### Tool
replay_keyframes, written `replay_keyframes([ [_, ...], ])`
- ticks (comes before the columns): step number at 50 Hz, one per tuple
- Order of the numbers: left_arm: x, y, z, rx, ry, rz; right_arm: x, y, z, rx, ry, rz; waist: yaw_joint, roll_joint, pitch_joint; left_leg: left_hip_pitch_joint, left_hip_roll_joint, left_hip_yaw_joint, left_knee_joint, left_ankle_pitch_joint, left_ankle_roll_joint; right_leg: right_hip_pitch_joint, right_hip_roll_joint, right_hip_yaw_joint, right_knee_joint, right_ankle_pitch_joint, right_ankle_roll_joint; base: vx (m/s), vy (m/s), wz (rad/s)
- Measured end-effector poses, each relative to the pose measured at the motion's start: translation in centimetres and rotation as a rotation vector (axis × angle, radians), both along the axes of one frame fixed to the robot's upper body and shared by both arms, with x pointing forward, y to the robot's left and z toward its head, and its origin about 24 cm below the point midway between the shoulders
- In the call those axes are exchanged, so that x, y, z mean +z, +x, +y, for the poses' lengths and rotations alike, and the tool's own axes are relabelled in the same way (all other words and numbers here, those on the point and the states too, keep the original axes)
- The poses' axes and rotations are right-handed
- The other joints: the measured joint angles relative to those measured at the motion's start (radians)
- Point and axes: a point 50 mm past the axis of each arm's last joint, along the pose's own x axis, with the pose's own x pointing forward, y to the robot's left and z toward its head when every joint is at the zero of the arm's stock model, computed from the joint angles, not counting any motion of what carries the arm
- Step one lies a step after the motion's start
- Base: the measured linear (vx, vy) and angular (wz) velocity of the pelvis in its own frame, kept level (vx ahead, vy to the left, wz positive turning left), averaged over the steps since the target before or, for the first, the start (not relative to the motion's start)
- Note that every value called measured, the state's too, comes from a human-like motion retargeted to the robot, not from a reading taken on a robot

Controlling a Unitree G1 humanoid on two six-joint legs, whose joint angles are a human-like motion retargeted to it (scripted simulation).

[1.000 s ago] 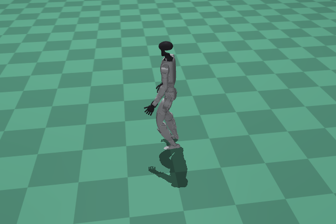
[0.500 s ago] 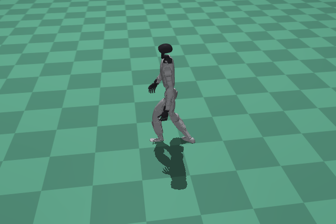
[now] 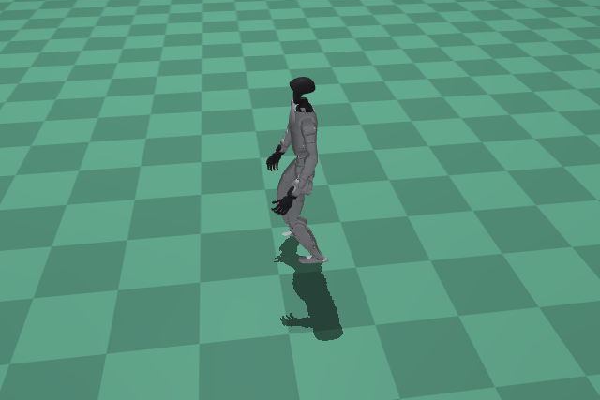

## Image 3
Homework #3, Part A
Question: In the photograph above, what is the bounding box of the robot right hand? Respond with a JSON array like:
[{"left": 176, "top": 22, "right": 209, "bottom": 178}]
[{"left": 266, "top": 145, "right": 285, "bottom": 171}]

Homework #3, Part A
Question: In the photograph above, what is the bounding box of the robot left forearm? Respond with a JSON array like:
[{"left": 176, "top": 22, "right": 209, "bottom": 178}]
[{"left": 292, "top": 157, "right": 316, "bottom": 197}]

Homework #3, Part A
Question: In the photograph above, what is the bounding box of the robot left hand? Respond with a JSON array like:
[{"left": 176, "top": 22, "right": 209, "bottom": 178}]
[{"left": 271, "top": 186, "right": 298, "bottom": 215}]

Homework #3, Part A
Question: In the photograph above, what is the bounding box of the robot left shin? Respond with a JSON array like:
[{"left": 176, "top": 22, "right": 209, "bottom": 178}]
[{"left": 289, "top": 223, "right": 323, "bottom": 260}]

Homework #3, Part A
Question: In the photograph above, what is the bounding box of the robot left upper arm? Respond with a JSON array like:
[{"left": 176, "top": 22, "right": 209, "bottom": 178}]
[{"left": 301, "top": 118, "right": 318, "bottom": 165}]

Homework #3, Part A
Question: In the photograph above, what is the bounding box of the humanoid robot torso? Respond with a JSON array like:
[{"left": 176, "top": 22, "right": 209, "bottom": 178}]
[{"left": 289, "top": 102, "right": 317, "bottom": 181}]

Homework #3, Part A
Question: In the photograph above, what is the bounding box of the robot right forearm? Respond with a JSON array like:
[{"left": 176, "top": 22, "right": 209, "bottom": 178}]
[{"left": 280, "top": 127, "right": 292, "bottom": 153}]

